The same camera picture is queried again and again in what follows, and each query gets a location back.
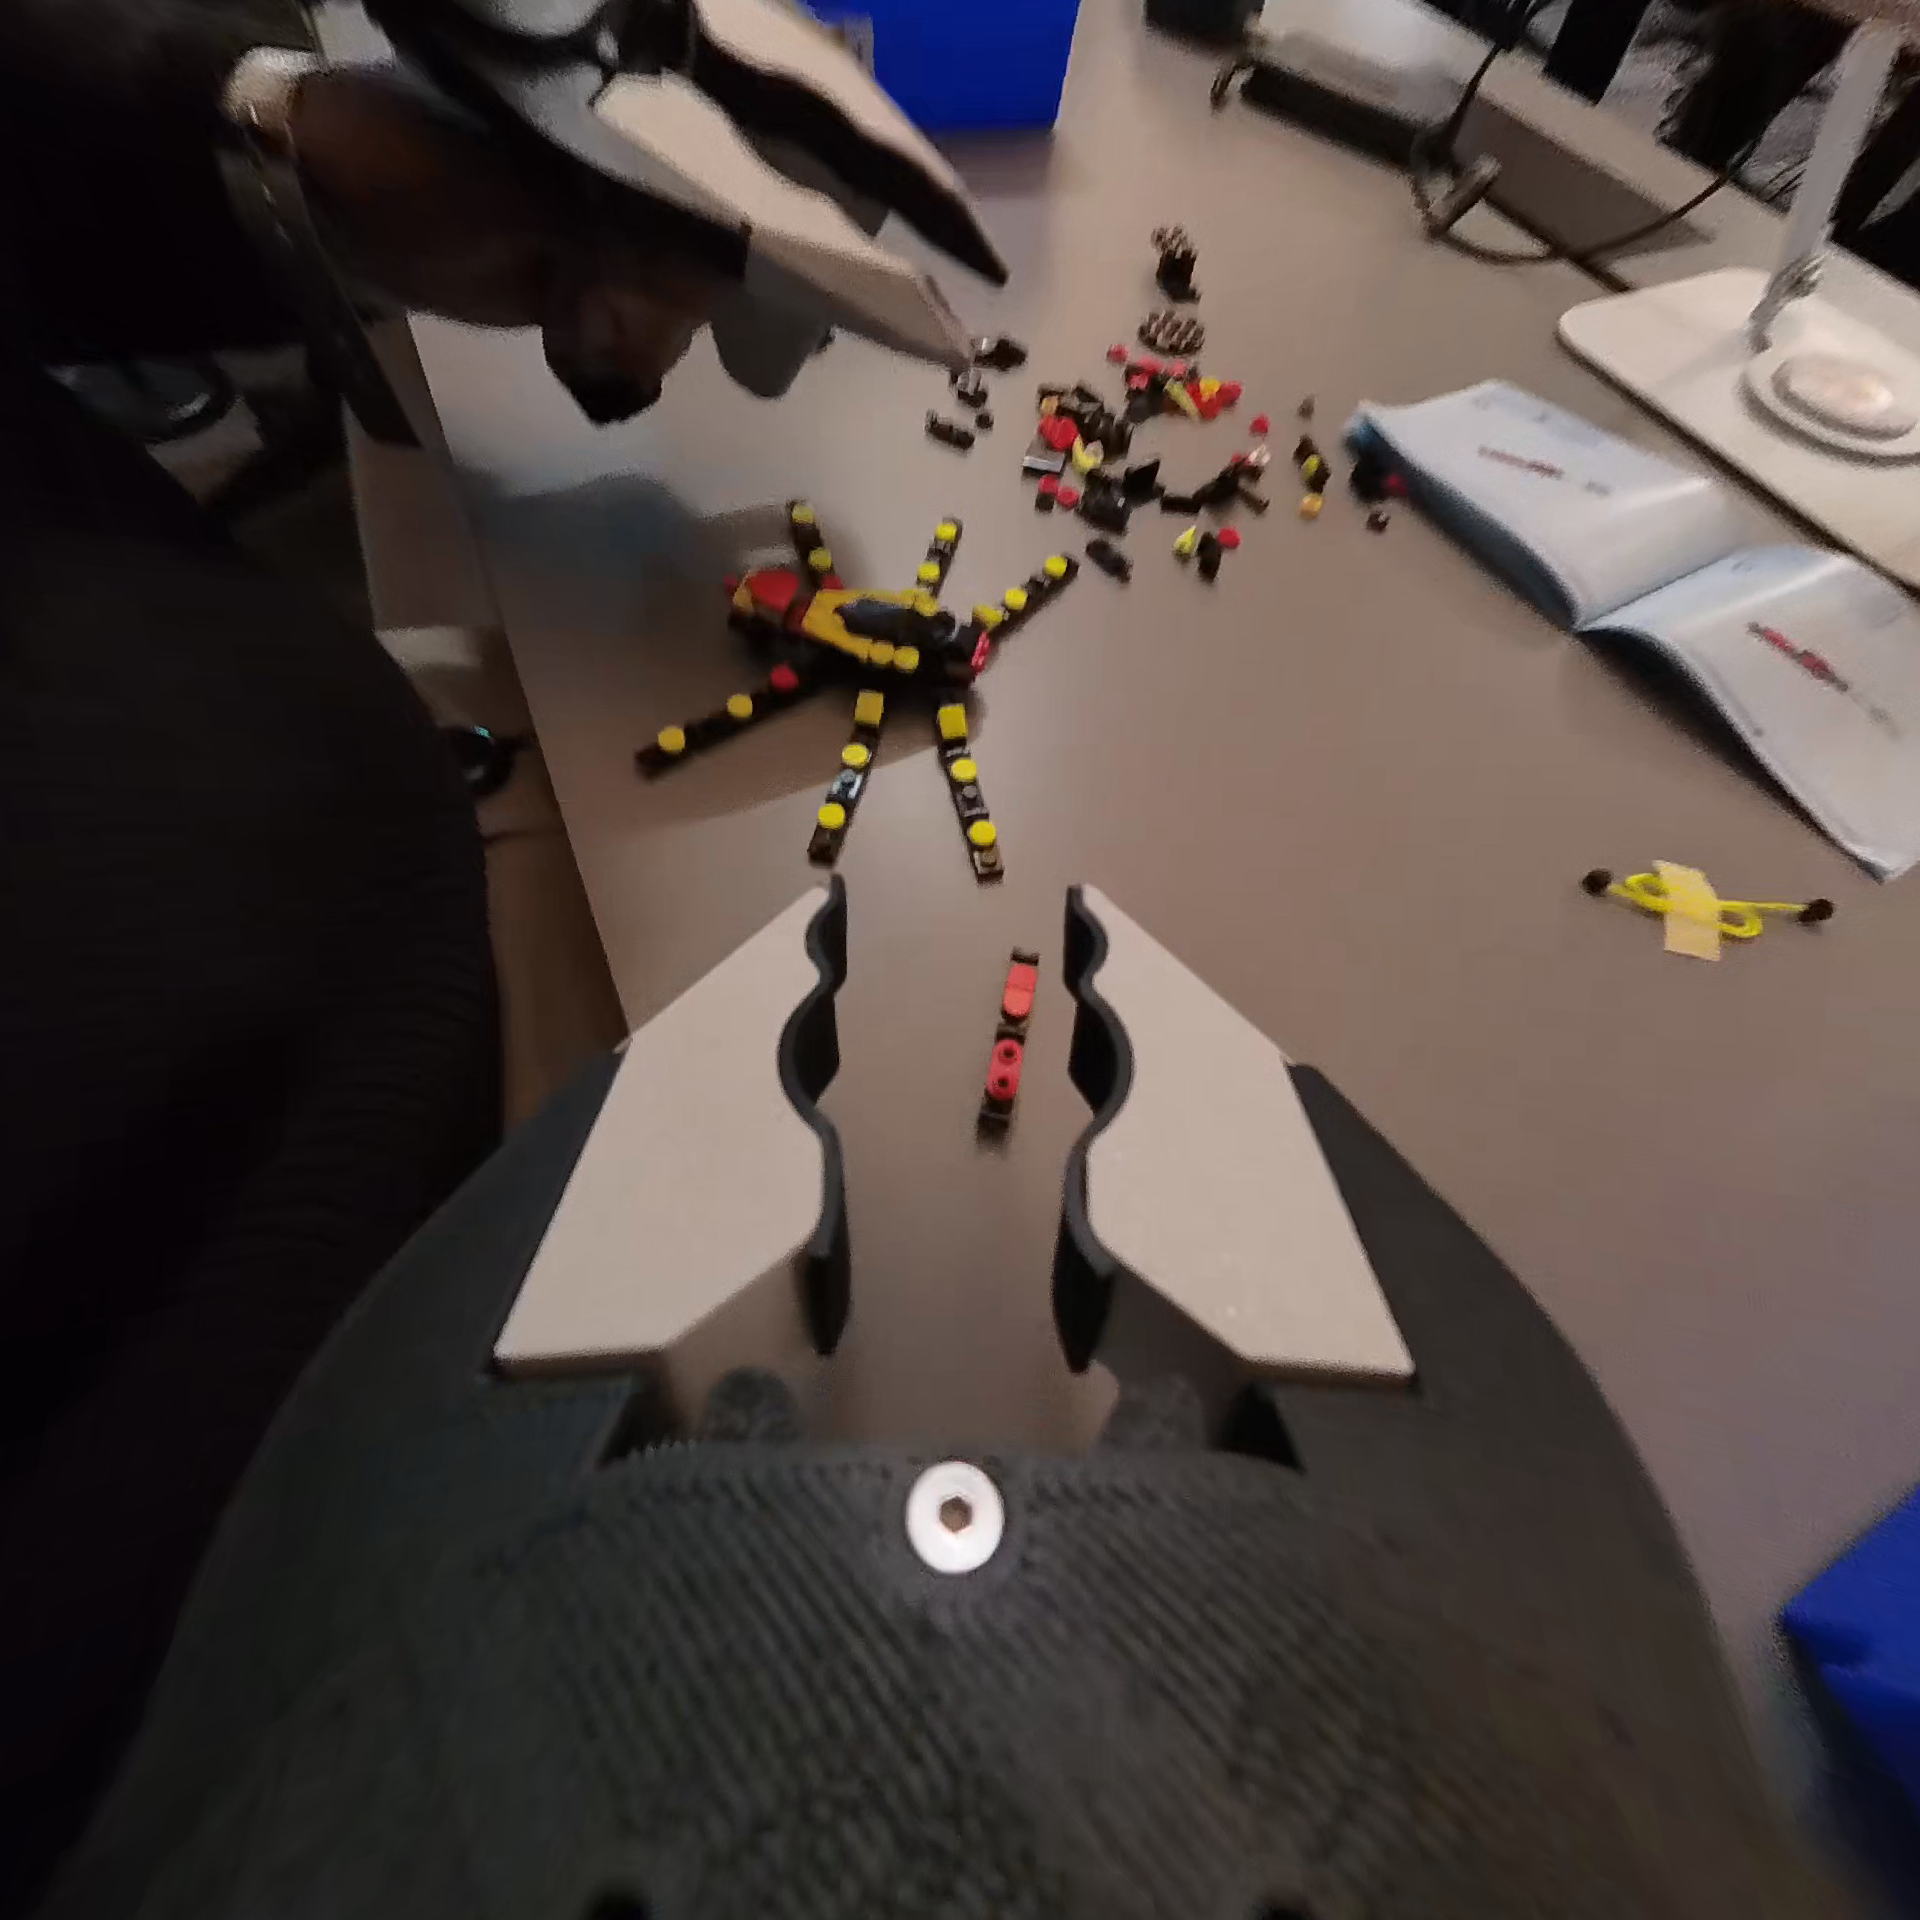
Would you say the lego instruction booklet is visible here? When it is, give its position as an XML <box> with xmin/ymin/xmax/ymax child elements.
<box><xmin>1341</xmin><ymin>379</ymin><xmax>1920</xmax><ymax>879</ymax></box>

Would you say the black red lego leg assembly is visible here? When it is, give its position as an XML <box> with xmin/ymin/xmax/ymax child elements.
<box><xmin>976</xmin><ymin>943</ymin><xmax>1048</xmax><ymax>1144</ymax></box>

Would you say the black yellow lego spider model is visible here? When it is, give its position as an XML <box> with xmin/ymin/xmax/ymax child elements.
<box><xmin>634</xmin><ymin>503</ymin><xmax>1078</xmax><ymax>885</ymax></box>

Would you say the person's left hand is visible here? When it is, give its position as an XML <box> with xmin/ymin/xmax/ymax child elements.
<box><xmin>293</xmin><ymin>66</ymin><xmax>753</xmax><ymax>430</ymax></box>

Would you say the white lamp base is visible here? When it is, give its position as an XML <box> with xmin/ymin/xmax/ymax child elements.
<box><xmin>1557</xmin><ymin>0</ymin><xmax>1920</xmax><ymax>590</ymax></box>

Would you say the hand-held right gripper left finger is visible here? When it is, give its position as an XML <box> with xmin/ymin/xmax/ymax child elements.
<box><xmin>496</xmin><ymin>878</ymin><xmax>854</xmax><ymax>1374</ymax></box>

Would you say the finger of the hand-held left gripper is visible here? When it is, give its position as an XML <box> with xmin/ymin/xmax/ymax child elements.
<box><xmin>592</xmin><ymin>75</ymin><xmax>981</xmax><ymax>369</ymax></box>
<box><xmin>692</xmin><ymin>0</ymin><xmax>1010</xmax><ymax>287</ymax></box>

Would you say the pile of lego pieces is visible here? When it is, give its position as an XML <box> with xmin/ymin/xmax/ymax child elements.
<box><xmin>922</xmin><ymin>222</ymin><xmax>1412</xmax><ymax>587</ymax></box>

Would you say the beige masking tape piece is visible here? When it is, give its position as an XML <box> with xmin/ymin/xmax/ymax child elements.
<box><xmin>1650</xmin><ymin>858</ymin><xmax>1729</xmax><ymax>961</ymax></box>

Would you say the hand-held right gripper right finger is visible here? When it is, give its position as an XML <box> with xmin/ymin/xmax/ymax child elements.
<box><xmin>1053</xmin><ymin>885</ymin><xmax>1416</xmax><ymax>1375</ymax></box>

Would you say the yellow elastic cord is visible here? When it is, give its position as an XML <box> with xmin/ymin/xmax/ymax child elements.
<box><xmin>1582</xmin><ymin>861</ymin><xmax>1835</xmax><ymax>943</ymax></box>

